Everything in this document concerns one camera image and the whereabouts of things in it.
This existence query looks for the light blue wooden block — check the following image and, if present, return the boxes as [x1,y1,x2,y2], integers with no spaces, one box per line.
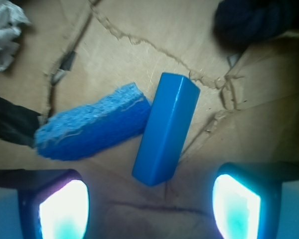
[132,72,200,186]

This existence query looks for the crumpled white paper left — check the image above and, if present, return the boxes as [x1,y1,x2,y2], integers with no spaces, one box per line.
[0,0,31,72]

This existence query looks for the brown paper bag tray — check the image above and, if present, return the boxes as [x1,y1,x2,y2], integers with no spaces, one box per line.
[0,0,299,239]

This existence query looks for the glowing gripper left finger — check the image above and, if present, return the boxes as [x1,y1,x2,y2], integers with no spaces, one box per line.
[0,169,90,239]

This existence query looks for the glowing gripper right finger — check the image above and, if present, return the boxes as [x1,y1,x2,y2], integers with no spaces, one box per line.
[212,162,299,239]

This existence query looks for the dark blue sponge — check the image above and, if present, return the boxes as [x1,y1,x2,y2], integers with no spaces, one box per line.
[34,83,151,161]

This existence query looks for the navy blue rope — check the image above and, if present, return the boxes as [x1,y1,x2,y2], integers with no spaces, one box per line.
[212,0,299,49]

